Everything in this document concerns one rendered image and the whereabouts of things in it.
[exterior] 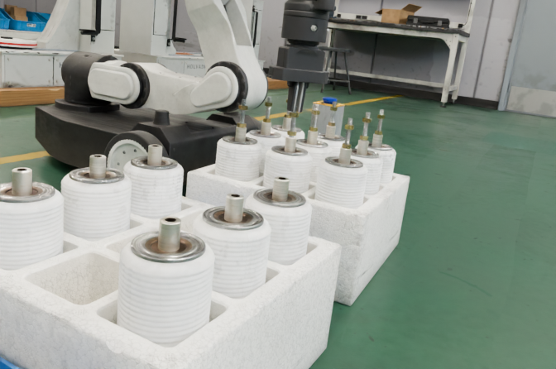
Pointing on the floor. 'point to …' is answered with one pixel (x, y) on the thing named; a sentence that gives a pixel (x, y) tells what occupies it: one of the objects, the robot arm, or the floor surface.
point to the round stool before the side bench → (336, 65)
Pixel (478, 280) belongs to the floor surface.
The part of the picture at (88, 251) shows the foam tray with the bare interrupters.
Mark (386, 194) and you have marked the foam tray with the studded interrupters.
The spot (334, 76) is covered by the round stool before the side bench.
